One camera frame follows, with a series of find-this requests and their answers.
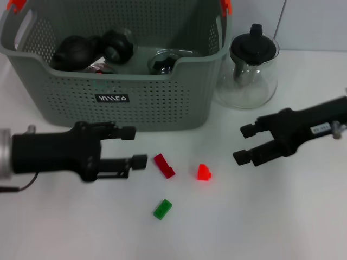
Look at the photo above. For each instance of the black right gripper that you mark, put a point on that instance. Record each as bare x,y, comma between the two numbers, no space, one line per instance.
298,124

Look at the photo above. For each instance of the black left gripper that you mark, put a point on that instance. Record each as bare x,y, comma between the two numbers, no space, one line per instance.
54,151

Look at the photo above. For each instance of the dark red toy brick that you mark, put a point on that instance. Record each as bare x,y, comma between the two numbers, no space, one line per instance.
164,166

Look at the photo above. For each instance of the tall orange-red toy brick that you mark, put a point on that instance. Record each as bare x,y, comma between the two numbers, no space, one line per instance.
204,173

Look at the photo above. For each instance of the green toy brick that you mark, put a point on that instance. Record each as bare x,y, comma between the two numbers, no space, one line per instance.
162,210

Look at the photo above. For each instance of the glass teacup black sleeve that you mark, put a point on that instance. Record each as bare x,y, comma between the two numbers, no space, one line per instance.
162,66
116,46
99,67

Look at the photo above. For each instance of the grey perforated storage bin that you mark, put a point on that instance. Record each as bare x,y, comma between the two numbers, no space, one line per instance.
162,108

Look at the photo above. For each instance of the glass teapot black lid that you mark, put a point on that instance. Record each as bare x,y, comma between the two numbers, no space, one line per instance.
252,46

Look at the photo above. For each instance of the dark clay teapot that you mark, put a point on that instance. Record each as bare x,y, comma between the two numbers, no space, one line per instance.
73,51

